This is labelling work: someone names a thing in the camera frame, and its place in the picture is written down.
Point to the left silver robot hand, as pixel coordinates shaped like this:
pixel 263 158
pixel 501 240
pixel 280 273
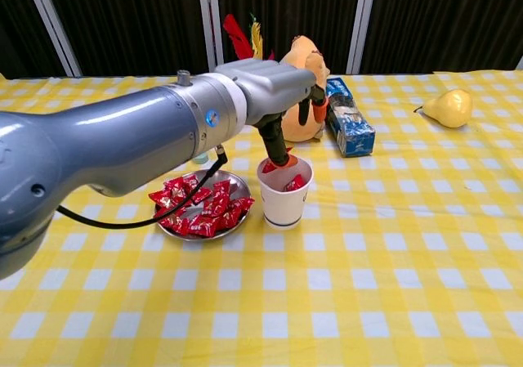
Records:
pixel 278 89

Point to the red candy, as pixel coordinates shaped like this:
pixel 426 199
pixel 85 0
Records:
pixel 173 222
pixel 220 188
pixel 243 203
pixel 269 166
pixel 216 205
pixel 201 195
pixel 175 185
pixel 229 218
pixel 295 183
pixel 202 226
pixel 161 198

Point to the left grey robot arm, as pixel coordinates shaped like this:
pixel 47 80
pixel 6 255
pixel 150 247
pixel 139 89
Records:
pixel 102 138

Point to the round silver plate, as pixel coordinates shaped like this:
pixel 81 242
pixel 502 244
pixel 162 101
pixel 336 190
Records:
pixel 239 187

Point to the orange plush toy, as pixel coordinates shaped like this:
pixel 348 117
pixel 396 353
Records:
pixel 296 132

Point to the colourful feather shuttlecock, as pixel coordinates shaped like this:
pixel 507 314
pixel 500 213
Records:
pixel 237 32

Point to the blue cookie box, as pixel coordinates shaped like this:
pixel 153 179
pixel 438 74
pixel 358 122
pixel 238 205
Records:
pixel 351 134

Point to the black pleated curtain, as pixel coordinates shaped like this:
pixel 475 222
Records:
pixel 122 19

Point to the yellow pear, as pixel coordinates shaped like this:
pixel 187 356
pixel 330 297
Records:
pixel 449 109

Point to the yellow checkered tablecloth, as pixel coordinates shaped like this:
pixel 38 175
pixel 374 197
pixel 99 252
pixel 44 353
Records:
pixel 367 260

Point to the white metal frame post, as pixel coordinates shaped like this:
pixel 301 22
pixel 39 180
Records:
pixel 361 23
pixel 52 23
pixel 520 64
pixel 210 23

